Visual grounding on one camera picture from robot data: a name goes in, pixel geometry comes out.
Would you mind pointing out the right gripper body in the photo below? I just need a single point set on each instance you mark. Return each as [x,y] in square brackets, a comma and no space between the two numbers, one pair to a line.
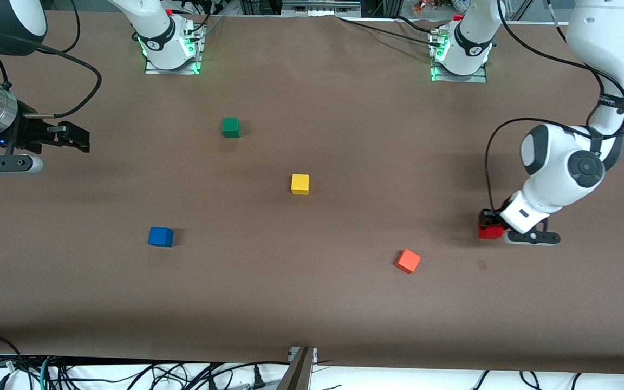
[29,131]

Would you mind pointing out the red block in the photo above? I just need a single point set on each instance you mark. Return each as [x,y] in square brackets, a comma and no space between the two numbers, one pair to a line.
[489,233]

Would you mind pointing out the blue block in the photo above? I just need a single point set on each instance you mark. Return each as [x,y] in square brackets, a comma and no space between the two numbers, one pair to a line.
[160,236]

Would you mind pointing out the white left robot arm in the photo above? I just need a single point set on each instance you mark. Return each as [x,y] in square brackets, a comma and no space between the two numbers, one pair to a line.
[561,162]

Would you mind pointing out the orange block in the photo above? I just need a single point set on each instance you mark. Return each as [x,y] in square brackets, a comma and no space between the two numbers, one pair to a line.
[408,261]

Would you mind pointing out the green block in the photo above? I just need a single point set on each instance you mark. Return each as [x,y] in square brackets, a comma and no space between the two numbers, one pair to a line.
[230,128]

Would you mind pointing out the yellow block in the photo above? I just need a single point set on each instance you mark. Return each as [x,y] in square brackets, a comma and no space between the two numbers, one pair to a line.
[300,184]

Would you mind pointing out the colourful clutter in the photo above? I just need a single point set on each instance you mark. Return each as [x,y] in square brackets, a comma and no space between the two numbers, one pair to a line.
[436,5]

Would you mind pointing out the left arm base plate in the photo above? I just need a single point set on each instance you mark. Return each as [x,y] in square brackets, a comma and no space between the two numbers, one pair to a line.
[482,76]

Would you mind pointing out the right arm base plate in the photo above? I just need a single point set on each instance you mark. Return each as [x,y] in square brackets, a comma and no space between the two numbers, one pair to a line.
[199,59]

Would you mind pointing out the metal bracket post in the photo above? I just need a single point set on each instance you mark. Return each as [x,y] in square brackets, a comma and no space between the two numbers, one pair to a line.
[298,374]

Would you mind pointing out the aluminium rail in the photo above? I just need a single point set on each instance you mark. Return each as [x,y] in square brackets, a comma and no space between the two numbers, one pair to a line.
[317,6]

